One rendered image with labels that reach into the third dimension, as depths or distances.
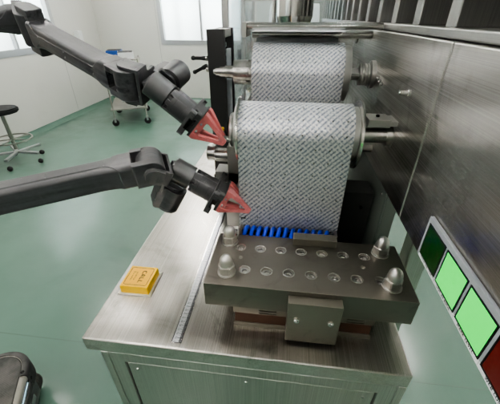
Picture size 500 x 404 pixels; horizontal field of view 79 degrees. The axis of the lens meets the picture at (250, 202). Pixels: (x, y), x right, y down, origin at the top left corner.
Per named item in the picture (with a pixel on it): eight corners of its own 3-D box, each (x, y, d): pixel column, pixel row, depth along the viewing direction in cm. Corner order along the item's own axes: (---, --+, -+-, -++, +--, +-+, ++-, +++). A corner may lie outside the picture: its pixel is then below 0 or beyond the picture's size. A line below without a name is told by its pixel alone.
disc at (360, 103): (344, 151, 76) (354, 90, 68) (345, 151, 76) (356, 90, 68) (353, 180, 64) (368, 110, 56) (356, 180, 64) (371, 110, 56)
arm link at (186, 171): (170, 160, 65) (177, 151, 70) (158, 185, 68) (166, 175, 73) (198, 176, 66) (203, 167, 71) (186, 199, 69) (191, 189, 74)
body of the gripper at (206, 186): (209, 216, 68) (179, 200, 67) (219, 193, 77) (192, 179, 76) (222, 195, 65) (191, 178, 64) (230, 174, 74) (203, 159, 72)
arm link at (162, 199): (147, 169, 60) (143, 147, 66) (129, 212, 65) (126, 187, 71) (201, 182, 67) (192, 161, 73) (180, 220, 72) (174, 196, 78)
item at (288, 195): (239, 228, 76) (238, 159, 66) (336, 234, 73) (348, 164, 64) (239, 228, 75) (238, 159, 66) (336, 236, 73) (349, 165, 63)
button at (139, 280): (134, 272, 79) (131, 264, 78) (159, 274, 78) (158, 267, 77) (121, 292, 73) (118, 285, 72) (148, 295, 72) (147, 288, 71)
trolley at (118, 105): (116, 112, 543) (102, 49, 489) (150, 110, 557) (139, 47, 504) (112, 127, 469) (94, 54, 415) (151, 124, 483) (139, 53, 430)
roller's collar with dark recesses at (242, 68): (236, 82, 90) (235, 58, 87) (256, 82, 90) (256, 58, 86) (232, 86, 85) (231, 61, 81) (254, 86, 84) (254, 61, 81)
